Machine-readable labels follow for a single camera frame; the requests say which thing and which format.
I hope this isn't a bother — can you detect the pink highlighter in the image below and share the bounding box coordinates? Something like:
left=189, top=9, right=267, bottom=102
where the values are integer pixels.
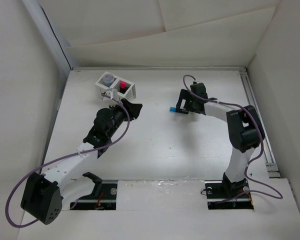
left=119, top=81, right=127, bottom=94

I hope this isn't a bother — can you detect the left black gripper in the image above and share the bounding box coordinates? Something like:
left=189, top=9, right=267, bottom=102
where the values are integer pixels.
left=107, top=99, right=142, bottom=138

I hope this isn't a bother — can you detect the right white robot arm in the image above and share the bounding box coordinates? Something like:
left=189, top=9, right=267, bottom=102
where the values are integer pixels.
left=175, top=81, right=265, bottom=197

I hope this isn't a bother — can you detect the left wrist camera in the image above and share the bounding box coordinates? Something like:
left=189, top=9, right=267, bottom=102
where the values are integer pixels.
left=101, top=88, right=119, bottom=101

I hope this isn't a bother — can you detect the white two-compartment organizer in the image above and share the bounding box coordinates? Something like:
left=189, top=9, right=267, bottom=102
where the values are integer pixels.
left=94, top=71, right=137, bottom=101

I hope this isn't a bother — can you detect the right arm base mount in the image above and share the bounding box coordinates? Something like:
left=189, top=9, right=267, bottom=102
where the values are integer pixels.
left=200, top=174, right=254, bottom=210

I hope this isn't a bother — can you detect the purple cable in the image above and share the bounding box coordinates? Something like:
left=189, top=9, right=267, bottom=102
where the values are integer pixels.
left=5, top=93, right=131, bottom=229
left=182, top=74, right=284, bottom=203

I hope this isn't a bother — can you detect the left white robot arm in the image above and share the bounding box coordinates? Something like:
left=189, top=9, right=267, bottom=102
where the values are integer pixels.
left=20, top=98, right=143, bottom=225

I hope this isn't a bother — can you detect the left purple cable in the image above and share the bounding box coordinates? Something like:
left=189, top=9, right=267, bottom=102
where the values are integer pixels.
left=5, top=93, right=131, bottom=229

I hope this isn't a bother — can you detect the blue highlighter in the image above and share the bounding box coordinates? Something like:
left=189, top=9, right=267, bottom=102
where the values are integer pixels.
left=169, top=107, right=177, bottom=113

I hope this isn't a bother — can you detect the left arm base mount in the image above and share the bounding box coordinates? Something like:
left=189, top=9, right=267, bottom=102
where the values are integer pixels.
left=69, top=172, right=118, bottom=211

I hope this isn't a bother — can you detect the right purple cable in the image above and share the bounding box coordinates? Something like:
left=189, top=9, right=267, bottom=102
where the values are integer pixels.
left=182, top=74, right=284, bottom=203

